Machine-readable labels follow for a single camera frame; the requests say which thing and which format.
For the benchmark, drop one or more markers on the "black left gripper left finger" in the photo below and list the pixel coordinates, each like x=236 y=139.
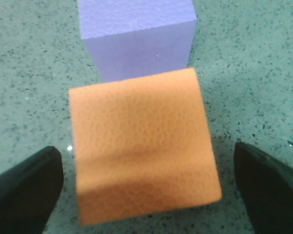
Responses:
x=29 y=192

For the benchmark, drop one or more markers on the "orange foam cube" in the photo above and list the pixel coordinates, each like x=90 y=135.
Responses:
x=142 y=146

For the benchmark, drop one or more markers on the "purple foam cube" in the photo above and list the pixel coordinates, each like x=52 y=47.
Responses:
x=136 y=38

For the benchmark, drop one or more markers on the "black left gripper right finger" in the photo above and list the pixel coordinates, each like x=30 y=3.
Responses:
x=266 y=187

